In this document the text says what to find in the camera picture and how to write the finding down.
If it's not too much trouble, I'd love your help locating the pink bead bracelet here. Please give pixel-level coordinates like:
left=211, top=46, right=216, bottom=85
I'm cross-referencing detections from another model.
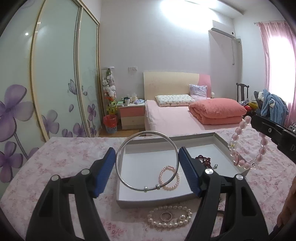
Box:
left=228, top=115, right=269, bottom=170

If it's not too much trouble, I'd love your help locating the thin silver bangle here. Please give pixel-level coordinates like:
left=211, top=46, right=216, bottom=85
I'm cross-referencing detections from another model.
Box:
left=115, top=131, right=180, bottom=192

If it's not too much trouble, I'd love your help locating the lilac small pillow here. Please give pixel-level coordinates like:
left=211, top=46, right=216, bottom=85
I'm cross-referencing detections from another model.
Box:
left=189, top=84, right=207, bottom=100

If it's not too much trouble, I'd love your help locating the floral white pillow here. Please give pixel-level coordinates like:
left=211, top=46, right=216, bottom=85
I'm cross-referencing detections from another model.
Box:
left=156, top=94, right=195, bottom=107

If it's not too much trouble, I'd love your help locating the white air conditioner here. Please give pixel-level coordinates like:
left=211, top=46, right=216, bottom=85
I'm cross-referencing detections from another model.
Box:
left=210, top=21, right=236, bottom=39

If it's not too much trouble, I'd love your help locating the red waste bin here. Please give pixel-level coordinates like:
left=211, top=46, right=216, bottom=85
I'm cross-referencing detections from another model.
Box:
left=103, top=114, right=117, bottom=134

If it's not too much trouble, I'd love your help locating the pink beige nightstand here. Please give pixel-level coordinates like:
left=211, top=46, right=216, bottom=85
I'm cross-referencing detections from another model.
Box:
left=118, top=103, right=145, bottom=130

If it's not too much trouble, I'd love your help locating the white pearl bracelet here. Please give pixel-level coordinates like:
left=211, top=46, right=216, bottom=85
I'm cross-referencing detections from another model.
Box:
left=146, top=204, right=193, bottom=229

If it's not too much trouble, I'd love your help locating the wall socket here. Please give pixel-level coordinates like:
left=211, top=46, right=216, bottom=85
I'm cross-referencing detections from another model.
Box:
left=128, top=66, right=137, bottom=72

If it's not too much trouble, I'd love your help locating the plush toy display tube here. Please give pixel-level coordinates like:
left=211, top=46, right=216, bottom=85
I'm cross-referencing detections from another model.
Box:
left=101, top=66, right=116, bottom=114

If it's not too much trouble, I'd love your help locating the silver ring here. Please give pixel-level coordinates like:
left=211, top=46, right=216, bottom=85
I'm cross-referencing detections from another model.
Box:
left=160, top=211, right=173, bottom=222

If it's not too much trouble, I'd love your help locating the pink floral tablecloth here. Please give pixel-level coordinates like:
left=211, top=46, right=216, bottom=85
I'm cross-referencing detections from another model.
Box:
left=0, top=126, right=296, bottom=241

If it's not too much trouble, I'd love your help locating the dark wooden chair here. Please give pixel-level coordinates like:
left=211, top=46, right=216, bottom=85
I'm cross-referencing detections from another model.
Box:
left=236, top=83, right=249, bottom=102

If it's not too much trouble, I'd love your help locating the folded salmon duvet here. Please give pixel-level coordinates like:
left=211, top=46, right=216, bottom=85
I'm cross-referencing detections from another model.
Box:
left=189, top=98, right=247, bottom=125

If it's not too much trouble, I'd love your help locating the sliding glass wardrobe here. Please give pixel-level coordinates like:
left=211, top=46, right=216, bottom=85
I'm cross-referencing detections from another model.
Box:
left=1, top=1, right=102, bottom=185

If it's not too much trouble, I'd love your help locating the right hand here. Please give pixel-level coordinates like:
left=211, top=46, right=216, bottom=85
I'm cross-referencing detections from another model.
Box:
left=277, top=183, right=296, bottom=227

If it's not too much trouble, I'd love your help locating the bed with beige headboard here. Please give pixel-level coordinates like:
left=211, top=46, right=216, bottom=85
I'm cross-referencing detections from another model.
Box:
left=144, top=72, right=239, bottom=136

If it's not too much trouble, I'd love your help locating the grey cardboard tray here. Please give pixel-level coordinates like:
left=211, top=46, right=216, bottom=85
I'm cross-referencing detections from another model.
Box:
left=116, top=132, right=248, bottom=208

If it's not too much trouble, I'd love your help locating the blue bathrobe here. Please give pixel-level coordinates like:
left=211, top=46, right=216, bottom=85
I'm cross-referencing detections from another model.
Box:
left=261, top=89, right=288, bottom=126

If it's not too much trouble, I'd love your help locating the dark red bead necklace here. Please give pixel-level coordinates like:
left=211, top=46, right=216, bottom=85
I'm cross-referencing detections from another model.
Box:
left=194, top=154, right=218, bottom=169

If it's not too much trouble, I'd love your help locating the small pink pearl bracelet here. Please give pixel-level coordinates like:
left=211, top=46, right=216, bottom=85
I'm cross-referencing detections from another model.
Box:
left=158, top=164, right=181, bottom=191

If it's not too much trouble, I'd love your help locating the pink curtain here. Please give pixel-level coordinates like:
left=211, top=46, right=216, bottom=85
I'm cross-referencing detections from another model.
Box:
left=256, top=21, right=295, bottom=126

